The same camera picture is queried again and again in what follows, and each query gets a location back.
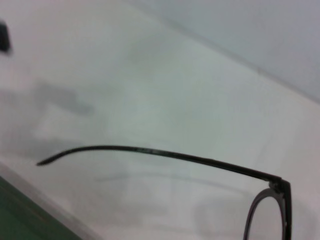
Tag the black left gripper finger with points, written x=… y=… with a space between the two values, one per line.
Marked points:
x=4 y=37

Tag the black framed glasses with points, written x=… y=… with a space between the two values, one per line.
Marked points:
x=287 y=200

